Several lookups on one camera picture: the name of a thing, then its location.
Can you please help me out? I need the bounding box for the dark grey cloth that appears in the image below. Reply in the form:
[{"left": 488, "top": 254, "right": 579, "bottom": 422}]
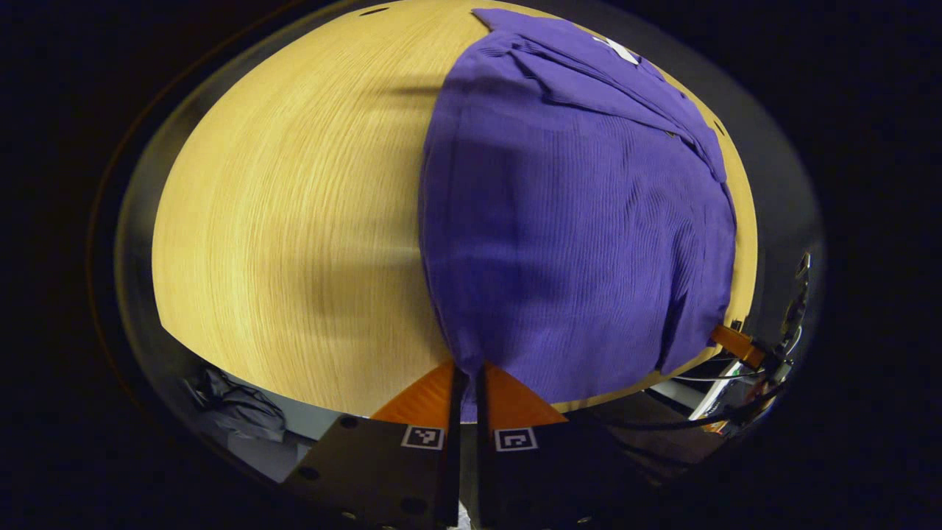
[{"left": 180, "top": 367, "right": 288, "bottom": 444}]

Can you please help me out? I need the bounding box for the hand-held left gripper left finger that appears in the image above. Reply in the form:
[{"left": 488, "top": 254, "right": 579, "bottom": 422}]
[{"left": 283, "top": 359, "right": 466, "bottom": 527}]

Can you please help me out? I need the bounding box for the purple shirt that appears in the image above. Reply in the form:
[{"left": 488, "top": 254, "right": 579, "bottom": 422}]
[{"left": 418, "top": 7, "right": 738, "bottom": 424}]

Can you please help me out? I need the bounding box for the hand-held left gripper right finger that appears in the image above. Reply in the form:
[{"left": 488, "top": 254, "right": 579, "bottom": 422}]
[{"left": 475, "top": 361, "right": 663, "bottom": 529}]

